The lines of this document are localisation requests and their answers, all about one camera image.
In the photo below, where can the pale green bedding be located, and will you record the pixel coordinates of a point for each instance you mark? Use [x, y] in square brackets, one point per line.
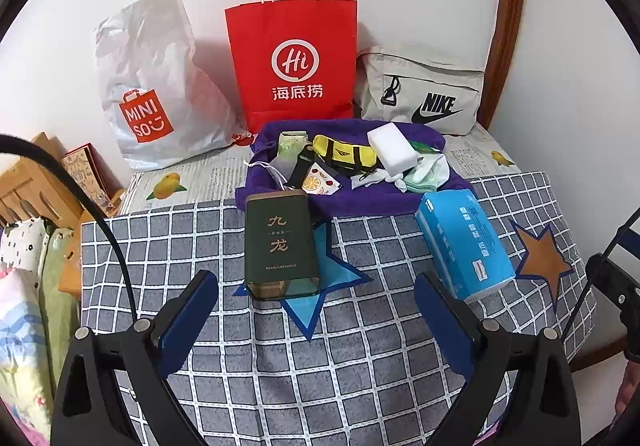
[55, 286]

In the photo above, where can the purple towel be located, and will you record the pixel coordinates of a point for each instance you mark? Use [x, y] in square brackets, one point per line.
[350, 205]

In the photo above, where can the grey checked blanket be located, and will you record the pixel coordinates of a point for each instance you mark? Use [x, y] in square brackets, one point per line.
[350, 351]

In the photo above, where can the red paper shopping bag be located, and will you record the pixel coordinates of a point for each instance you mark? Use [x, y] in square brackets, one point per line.
[290, 26]

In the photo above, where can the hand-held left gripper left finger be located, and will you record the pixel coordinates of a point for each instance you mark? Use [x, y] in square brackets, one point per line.
[190, 321]

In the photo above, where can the small green packet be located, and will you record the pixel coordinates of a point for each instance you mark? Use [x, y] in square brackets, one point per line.
[420, 147]

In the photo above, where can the fruit print bed sheet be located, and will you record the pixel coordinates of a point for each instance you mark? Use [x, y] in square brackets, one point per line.
[200, 176]

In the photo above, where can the light wooden furniture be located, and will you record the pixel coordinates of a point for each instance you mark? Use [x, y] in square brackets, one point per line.
[30, 186]

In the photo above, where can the white plastic shopping bag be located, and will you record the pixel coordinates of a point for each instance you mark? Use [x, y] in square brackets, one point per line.
[150, 51]

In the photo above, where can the person's right hand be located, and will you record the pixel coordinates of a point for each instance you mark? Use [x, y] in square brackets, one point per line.
[630, 391]

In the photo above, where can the mint green cloth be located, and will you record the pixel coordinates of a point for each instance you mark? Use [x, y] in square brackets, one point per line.
[425, 185]

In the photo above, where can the grey waist bag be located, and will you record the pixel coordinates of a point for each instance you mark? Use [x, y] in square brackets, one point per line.
[425, 76]

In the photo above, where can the brown wooden door trim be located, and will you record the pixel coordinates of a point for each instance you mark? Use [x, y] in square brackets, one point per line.
[510, 1]

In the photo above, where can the small fruit-print packet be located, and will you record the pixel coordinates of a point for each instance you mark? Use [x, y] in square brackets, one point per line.
[320, 178]

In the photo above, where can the blue tissue pack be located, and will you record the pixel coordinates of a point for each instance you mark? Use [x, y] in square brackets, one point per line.
[460, 241]

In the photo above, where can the black watch band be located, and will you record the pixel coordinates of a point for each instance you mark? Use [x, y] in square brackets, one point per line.
[300, 166]

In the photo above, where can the dark green tea tin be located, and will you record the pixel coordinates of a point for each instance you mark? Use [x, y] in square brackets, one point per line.
[280, 241]

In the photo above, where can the white dotted pillow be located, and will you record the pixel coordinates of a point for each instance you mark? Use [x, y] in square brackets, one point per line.
[22, 241]

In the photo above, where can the yellow mesh pouch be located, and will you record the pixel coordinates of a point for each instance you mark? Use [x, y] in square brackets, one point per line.
[340, 148]

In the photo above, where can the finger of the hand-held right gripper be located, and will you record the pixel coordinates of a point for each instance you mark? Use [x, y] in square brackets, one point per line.
[607, 278]

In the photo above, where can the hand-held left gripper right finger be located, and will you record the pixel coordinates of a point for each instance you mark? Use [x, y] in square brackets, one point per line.
[445, 326]

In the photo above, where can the mesh bag with green packet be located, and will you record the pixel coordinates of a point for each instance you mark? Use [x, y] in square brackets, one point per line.
[290, 146]

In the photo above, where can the white sponge block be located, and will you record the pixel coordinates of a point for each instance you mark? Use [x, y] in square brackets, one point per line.
[392, 146]

